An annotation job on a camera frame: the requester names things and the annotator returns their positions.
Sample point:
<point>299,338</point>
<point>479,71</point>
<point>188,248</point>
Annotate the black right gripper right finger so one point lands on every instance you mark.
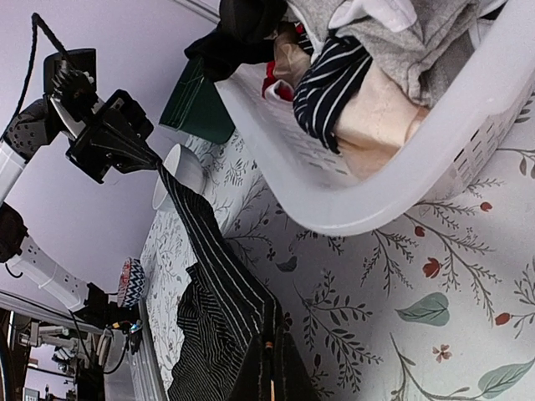
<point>291,381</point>

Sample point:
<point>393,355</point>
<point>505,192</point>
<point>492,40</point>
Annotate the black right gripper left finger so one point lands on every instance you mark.
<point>255,378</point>

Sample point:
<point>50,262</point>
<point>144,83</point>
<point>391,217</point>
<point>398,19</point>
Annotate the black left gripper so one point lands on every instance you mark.
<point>116,137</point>

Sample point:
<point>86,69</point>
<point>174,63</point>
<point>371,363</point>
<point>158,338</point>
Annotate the black pinstriped underwear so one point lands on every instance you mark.
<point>221,310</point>

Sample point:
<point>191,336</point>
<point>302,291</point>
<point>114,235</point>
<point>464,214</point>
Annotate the black underwear in basket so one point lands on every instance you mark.
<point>242,36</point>

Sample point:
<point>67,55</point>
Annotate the navy white striped underwear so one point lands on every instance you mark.
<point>334,77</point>

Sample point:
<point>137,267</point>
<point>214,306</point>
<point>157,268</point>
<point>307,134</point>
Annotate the grey underwear in basket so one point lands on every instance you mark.
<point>421,45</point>

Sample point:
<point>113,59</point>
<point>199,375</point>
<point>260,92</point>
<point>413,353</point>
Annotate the green compartment tray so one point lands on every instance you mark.
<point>196,108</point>

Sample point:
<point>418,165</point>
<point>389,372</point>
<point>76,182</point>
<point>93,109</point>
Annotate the red patterned bowl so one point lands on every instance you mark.
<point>132,283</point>

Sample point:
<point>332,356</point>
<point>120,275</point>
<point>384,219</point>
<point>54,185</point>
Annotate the left robot arm white sleeves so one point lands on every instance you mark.
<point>65,212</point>

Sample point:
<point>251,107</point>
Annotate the floral patterned table mat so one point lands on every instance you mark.
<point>437,305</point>

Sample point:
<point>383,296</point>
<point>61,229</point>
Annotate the white plastic laundry basket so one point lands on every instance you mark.
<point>459,137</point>

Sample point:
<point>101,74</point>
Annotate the cream cloth in basket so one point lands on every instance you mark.
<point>374,124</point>

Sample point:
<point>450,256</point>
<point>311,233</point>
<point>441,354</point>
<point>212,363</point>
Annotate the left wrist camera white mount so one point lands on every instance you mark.
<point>70,90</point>

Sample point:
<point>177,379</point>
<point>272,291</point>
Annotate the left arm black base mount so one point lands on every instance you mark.
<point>105,311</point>

